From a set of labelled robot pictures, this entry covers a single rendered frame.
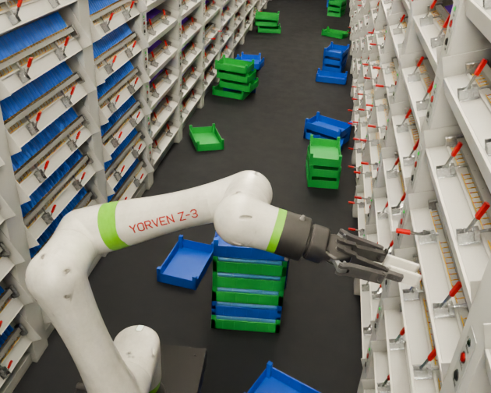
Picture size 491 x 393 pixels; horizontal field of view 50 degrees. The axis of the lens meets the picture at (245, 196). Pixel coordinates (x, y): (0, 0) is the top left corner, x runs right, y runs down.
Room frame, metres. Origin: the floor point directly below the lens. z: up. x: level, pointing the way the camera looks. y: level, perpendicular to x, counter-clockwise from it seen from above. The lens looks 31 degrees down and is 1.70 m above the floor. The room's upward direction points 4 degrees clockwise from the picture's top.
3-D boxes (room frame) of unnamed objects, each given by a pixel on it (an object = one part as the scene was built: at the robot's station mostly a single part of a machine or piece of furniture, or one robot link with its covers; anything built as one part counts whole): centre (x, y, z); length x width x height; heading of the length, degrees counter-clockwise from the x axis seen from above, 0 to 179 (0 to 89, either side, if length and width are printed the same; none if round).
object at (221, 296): (1.77, -0.04, 0.20); 0.30 x 0.20 x 0.08; 89
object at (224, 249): (1.77, -0.04, 0.44); 0.30 x 0.20 x 0.08; 89
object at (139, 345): (1.01, 0.28, 0.51); 0.16 x 0.13 x 0.19; 176
